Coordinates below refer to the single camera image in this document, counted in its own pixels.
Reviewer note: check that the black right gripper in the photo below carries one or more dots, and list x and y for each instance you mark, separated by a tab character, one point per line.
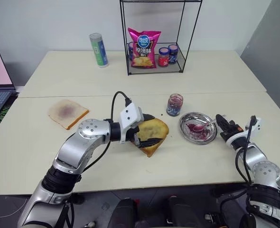
233	133

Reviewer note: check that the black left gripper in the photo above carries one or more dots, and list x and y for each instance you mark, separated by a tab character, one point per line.
133	133

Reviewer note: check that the toasted bread slice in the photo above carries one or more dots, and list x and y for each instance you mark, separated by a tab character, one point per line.
154	129

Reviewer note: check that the metal spoon with jam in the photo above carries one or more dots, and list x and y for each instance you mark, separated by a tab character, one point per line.
198	128

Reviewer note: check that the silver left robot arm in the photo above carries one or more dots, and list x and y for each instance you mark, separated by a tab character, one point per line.
71	152

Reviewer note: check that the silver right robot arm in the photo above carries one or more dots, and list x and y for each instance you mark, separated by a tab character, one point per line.
265	175

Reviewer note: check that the open glass jam jar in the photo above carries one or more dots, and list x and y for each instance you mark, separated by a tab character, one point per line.
174	104

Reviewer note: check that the red label jam jar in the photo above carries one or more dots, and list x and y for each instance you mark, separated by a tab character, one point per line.
164	57

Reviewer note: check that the blue label jam jar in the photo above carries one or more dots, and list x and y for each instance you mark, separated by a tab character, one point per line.
173	54
130	51

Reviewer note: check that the white bread slice with jam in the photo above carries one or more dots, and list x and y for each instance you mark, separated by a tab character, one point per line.
67	114

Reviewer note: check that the round metal plate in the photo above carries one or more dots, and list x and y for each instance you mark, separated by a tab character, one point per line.
189	136

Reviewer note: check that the pink potato chips bag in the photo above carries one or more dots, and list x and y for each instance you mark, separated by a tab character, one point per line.
143	50

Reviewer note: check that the dark rounded shape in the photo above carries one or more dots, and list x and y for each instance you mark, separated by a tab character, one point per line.
123	213

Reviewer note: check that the green blue cylinder can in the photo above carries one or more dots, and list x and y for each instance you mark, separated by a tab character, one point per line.
99	51

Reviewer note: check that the black green mouse pad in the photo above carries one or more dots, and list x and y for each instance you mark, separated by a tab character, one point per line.
2	114

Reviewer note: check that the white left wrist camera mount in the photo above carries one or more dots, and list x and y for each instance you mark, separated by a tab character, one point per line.
129	116

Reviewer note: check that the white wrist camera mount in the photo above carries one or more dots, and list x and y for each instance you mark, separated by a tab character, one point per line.
257	126
129	116

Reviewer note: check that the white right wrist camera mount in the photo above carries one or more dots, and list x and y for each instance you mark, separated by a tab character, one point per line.
257	126

